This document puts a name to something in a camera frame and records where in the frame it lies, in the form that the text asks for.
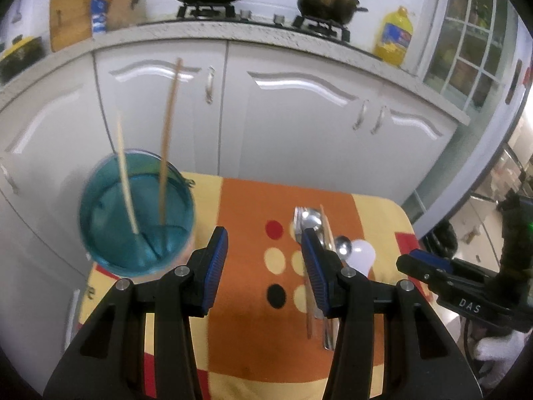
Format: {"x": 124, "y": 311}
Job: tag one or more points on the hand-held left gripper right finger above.
{"x": 316, "y": 275}

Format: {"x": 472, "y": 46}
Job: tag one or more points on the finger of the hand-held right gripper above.
{"x": 433, "y": 261}
{"x": 420, "y": 275}

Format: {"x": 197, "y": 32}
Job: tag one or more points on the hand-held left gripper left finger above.
{"x": 217, "y": 266}

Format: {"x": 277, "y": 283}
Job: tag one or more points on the small metal spoon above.
{"x": 343, "y": 245}

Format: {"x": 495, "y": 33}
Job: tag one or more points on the white plastic spoon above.
{"x": 362, "y": 256}

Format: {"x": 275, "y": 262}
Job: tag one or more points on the metal fork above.
{"x": 298, "y": 223}

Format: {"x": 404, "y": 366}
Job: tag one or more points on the teal plastic utensil container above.
{"x": 108, "y": 233}

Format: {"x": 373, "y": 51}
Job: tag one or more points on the person's right hand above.
{"x": 499, "y": 350}

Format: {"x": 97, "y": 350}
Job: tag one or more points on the orange patterned tablecloth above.
{"x": 250, "y": 200}

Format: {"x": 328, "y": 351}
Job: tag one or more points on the white cabinet door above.
{"x": 50, "y": 112}
{"x": 137, "y": 104}
{"x": 33, "y": 279}
{"x": 291, "y": 133}
{"x": 416, "y": 162}

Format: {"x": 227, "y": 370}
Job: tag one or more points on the pale wooden chopstick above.
{"x": 125, "y": 175}

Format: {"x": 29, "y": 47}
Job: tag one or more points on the white glass paned door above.
{"x": 466, "y": 50}

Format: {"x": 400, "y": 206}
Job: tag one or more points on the yellow cooking oil bottle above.
{"x": 393, "y": 37}

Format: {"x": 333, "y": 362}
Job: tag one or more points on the speckled kitchen countertop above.
{"x": 166, "y": 33}

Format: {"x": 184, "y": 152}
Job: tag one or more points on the metal stove knob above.
{"x": 246, "y": 14}
{"x": 278, "y": 18}

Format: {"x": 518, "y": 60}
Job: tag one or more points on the black gas stove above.
{"x": 200, "y": 10}

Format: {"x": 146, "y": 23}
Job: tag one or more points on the dark metal stockpot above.
{"x": 327, "y": 2}

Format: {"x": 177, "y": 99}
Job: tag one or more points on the blue white packet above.
{"x": 100, "y": 16}

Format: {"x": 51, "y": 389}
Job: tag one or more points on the black yellow casserole pot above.
{"x": 21, "y": 56}

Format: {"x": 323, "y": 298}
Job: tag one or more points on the wooden cutting board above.
{"x": 70, "y": 16}

